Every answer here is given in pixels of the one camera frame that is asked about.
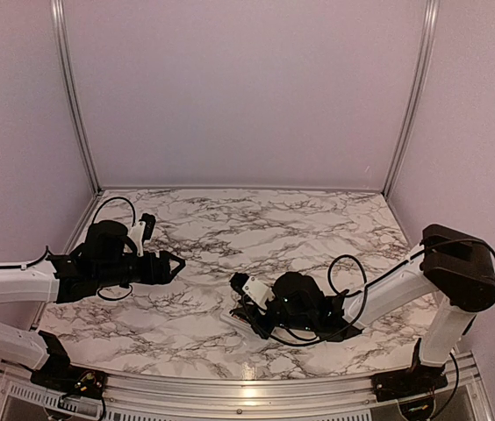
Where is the left aluminium frame post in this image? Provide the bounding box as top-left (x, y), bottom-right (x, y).
top-left (50, 0), bottom-right (102, 196)

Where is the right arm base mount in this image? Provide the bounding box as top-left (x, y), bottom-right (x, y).
top-left (371, 366), bottom-right (448, 402)

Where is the white remote control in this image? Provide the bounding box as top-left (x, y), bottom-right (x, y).
top-left (220, 312), bottom-right (257, 338)

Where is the aluminium frame post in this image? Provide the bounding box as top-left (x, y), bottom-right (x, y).
top-left (382, 0), bottom-right (441, 201)
top-left (50, 0), bottom-right (102, 196)

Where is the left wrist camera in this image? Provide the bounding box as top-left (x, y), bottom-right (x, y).
top-left (129, 213), bottom-right (156, 257)

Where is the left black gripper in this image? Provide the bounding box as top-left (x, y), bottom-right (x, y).
top-left (95, 249), bottom-right (185, 289)

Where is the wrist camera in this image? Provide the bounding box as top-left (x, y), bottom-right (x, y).
top-left (129, 213), bottom-right (156, 257)
top-left (230, 273), bottom-right (275, 308)

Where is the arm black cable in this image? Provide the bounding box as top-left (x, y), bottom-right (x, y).
top-left (0, 196), bottom-right (139, 302)
top-left (269, 236), bottom-right (495, 347)

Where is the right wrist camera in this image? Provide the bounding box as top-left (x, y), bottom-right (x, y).
top-left (230, 273), bottom-right (275, 308)

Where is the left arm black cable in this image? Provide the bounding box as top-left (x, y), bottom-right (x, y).
top-left (0, 196), bottom-right (139, 302)

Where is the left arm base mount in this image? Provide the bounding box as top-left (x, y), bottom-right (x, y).
top-left (31, 366), bottom-right (107, 399)

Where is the front aluminium rail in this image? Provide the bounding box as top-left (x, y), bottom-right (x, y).
top-left (0, 353), bottom-right (495, 420)

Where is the right aluminium frame post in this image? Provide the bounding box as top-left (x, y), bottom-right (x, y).
top-left (382, 0), bottom-right (441, 201)

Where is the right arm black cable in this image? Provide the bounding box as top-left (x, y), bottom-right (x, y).
top-left (269, 236), bottom-right (495, 347)

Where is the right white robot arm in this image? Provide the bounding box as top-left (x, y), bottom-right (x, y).
top-left (222, 224), bottom-right (495, 393)

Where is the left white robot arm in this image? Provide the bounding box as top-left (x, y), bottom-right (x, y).
top-left (0, 215), bottom-right (186, 390)

